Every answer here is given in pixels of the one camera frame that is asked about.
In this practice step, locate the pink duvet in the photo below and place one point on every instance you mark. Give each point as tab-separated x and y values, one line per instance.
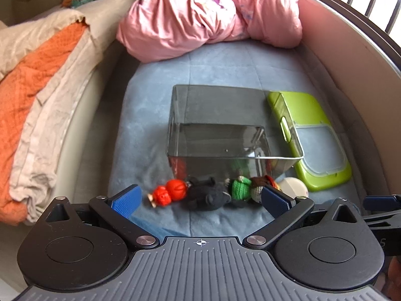
194	15

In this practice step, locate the brown crochet doll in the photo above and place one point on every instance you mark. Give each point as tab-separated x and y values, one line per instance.
258	188

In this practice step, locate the green crochet doll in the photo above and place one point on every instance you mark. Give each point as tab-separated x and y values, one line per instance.
240	189

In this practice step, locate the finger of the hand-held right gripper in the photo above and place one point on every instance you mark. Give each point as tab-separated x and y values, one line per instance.
380	202

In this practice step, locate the red crochet doll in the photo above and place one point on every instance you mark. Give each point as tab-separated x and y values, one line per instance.
160	196

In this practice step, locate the beige padded bed bumper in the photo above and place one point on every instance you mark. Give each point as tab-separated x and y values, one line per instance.
354	69

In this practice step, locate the transparent grey plastic box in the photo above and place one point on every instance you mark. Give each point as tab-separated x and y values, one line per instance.
219	138

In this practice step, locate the orange blanket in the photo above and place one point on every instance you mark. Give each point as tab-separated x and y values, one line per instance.
28	94

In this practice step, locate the green plastic box lid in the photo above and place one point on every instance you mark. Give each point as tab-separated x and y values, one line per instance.
316	138

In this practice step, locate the black plush toy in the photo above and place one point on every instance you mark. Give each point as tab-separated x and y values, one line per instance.
205	196

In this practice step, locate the beige sheet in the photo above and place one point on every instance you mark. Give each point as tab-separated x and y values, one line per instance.
47	125

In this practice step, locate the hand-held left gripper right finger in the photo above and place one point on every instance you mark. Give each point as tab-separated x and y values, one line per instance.
275	201

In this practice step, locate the orange ball toy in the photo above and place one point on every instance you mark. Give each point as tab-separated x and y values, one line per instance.
177	189

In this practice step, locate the person's right hand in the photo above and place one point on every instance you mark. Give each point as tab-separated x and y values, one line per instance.
394	277

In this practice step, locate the white ball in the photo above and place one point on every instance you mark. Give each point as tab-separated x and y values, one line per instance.
294	188

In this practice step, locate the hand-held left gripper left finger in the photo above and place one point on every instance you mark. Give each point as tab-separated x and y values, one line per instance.
125	201

